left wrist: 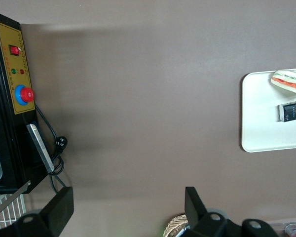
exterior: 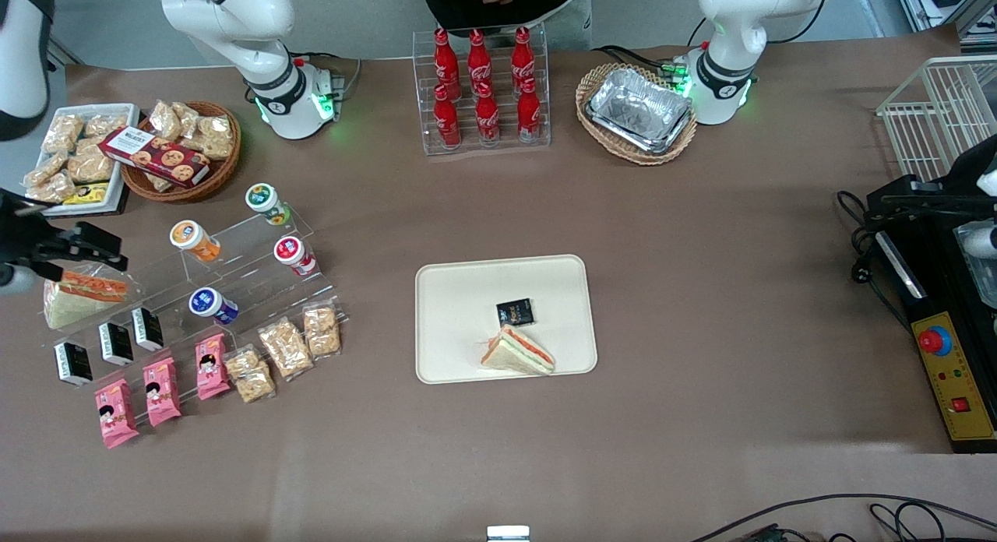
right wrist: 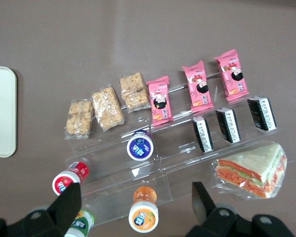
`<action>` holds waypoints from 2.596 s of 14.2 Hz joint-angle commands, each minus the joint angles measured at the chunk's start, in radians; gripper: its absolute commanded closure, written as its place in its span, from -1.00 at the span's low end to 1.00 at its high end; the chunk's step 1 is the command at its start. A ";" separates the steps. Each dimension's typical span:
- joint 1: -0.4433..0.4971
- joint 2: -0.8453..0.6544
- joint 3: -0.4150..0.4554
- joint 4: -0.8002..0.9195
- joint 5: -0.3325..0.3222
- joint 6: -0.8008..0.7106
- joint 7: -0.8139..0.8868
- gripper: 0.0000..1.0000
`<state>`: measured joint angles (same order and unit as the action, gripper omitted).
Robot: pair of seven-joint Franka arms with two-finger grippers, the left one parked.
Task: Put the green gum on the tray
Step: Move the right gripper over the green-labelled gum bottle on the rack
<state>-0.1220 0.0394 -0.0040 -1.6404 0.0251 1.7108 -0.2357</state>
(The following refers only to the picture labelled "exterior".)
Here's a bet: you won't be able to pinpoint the grey right arm base cable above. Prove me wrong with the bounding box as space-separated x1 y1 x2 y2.
292 51 363 99

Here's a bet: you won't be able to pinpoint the black left arm base cable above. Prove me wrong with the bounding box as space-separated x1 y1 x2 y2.
592 44 680 74

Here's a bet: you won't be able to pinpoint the red cola bottle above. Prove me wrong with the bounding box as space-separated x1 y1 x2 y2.
434 84 462 150
517 77 542 144
475 83 501 146
511 26 537 85
467 30 493 90
434 28 460 91

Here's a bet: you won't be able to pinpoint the white plastic snack tray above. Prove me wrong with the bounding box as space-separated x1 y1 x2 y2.
23 104 141 216

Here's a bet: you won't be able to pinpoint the aluminium frame equipment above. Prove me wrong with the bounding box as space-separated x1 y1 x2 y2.
892 0 997 48

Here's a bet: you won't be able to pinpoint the blue gum bottle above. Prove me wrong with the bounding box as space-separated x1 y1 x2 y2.
189 287 239 326

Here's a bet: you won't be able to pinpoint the green gum bottle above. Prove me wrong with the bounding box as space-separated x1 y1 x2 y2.
245 183 291 226

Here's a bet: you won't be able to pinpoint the black control box cable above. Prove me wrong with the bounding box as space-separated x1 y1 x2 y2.
836 190 912 333

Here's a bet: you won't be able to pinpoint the pink snack packet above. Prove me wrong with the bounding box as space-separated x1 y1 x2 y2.
94 378 140 449
143 357 182 428
195 333 232 401

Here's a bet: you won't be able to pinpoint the orange gum bottle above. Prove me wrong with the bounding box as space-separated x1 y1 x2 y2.
170 220 221 263

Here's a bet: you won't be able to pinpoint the person in dark clothes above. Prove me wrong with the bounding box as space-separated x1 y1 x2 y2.
419 0 593 51

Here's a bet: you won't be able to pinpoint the black floor cables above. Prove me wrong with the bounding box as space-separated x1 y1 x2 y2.
689 493 997 542

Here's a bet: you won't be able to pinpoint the clear acrylic bottle rack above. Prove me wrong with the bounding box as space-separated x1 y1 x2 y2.
411 24 551 156

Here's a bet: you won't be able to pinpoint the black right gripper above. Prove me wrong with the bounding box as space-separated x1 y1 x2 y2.
0 190 130 283

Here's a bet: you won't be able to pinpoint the wicker basket with foil trays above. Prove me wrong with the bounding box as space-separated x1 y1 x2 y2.
576 63 699 166

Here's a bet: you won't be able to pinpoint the wicker basket with snacks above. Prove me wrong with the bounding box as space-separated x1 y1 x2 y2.
121 100 242 204

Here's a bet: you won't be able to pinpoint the black snack pack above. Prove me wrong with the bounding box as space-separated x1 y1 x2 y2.
496 297 535 327
54 341 93 387
98 322 135 367
131 307 165 352

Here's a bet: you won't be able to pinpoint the wrapped triangle sandwich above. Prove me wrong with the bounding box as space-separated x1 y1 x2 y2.
43 268 129 330
479 325 556 376

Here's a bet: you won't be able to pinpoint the white wire basket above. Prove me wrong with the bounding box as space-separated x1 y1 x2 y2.
876 55 997 185

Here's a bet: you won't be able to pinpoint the clear bag of crackers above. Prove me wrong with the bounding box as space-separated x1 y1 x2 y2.
43 114 85 153
23 153 69 186
301 301 343 360
69 147 116 185
150 100 184 142
257 317 314 382
173 102 205 138
195 115 236 160
26 172 77 205
224 346 277 405
82 115 129 139

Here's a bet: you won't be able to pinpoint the red gum bottle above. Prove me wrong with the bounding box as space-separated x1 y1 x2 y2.
273 236 318 277

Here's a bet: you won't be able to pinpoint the dark red cookie box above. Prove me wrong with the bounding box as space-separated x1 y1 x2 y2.
99 126 211 188

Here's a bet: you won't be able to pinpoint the stack of foil trays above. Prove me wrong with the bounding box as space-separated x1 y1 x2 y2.
586 67 694 155

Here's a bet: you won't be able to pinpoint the yellow snack packet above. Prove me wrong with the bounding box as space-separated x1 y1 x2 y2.
62 182 110 206

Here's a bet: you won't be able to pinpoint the beige serving tray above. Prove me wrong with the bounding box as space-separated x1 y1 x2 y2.
414 254 599 385

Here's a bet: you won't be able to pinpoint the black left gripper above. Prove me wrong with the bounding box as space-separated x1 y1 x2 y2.
867 133 997 216

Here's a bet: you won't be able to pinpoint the clear acrylic stepped display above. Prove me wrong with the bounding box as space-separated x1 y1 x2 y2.
47 203 347 420

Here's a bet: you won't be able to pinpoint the black and yellow control box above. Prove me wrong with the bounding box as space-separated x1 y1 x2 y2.
867 211 997 455

